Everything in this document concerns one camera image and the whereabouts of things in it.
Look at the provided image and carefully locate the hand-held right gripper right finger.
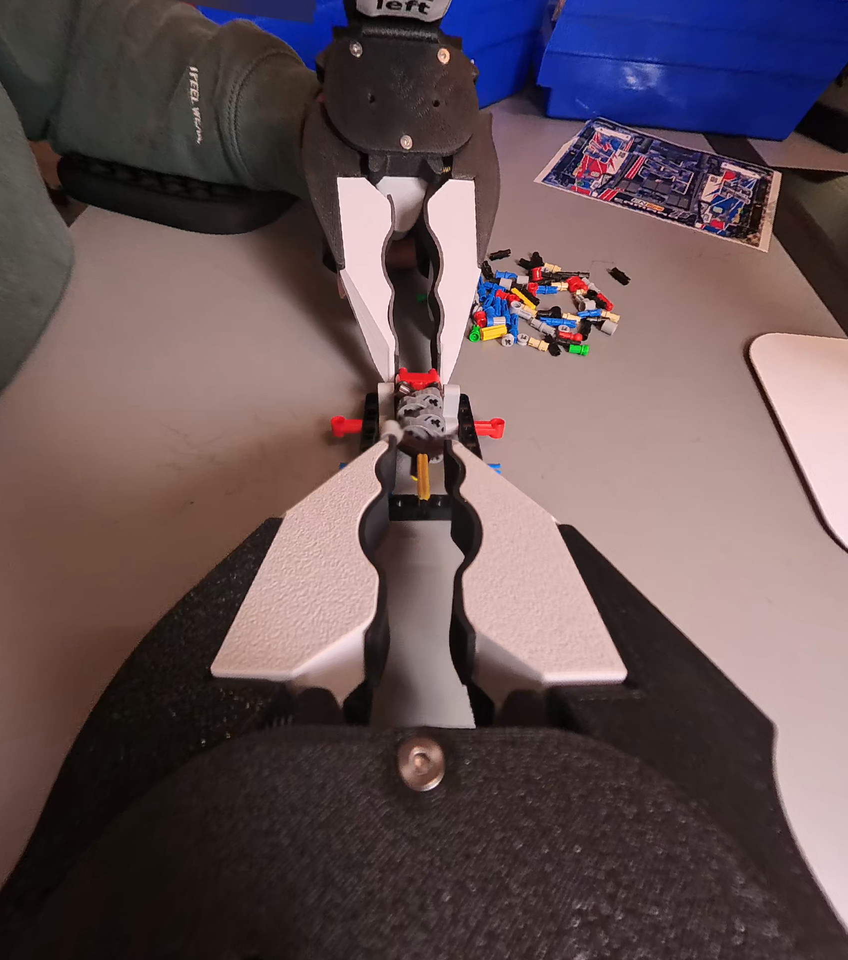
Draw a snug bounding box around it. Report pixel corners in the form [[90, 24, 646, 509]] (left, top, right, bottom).
[[450, 442, 630, 725]]

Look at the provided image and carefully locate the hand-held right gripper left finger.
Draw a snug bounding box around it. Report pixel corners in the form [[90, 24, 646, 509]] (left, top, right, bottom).
[[208, 441, 396, 725]]

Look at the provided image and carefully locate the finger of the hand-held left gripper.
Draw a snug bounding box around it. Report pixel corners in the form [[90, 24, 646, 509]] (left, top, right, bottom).
[[422, 174, 483, 382], [334, 176, 406, 376]]

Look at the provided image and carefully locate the pile of small lego pins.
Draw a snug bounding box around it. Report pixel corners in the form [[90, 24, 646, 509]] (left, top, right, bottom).
[[469, 249, 631, 359]]

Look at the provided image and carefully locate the black lego frame assembly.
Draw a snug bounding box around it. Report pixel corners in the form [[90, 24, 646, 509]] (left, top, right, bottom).
[[330, 366, 507, 524]]

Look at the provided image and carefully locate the person's left forearm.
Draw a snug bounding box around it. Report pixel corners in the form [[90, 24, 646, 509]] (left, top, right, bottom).
[[0, 0, 321, 200]]

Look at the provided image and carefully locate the black mesh armrest pad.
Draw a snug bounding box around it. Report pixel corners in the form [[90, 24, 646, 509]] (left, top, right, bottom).
[[56, 150, 306, 236]]

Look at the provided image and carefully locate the holographic sticker sheet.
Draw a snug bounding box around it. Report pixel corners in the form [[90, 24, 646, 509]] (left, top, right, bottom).
[[535, 118, 782, 254]]

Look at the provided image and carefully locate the blue bin with bags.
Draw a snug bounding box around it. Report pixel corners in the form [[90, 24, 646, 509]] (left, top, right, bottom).
[[536, 0, 848, 142]]

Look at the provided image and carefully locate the white stand base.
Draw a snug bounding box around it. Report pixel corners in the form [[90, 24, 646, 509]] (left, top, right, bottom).
[[748, 332, 848, 581]]

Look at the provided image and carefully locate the black desk mat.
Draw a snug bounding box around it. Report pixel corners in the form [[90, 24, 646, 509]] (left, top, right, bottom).
[[697, 131, 848, 342]]

